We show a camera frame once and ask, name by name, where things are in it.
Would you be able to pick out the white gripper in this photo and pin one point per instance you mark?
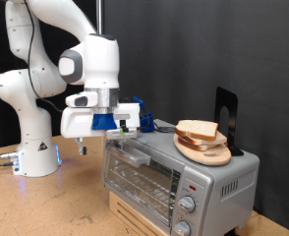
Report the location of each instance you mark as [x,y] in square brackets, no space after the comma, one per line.
[75,121]

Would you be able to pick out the black spatula with blue block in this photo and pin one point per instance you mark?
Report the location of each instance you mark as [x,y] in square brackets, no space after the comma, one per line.
[147,124]

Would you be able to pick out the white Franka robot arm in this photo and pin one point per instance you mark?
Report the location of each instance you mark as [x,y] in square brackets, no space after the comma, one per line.
[36,141]

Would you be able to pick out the wooden block under oven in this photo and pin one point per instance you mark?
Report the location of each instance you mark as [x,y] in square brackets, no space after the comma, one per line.
[128,214]

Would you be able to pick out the silver oven knob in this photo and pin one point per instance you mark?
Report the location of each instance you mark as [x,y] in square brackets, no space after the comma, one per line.
[187,204]
[182,228]

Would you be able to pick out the silver toaster oven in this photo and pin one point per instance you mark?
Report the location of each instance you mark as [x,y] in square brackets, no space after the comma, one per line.
[236,183]

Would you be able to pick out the wooden cutting board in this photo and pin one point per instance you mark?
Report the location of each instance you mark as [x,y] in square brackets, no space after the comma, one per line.
[213,157]

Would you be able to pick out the metal pole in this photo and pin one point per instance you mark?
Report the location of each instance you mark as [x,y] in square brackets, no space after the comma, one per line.
[99,16]

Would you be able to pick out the dark grey backdrop curtain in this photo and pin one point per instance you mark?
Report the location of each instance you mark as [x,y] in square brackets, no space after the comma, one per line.
[184,49]

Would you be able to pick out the black metal bookend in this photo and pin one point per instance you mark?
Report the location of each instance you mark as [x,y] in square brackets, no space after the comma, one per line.
[233,114]

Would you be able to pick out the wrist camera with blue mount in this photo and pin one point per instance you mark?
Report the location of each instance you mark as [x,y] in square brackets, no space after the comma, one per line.
[103,123]

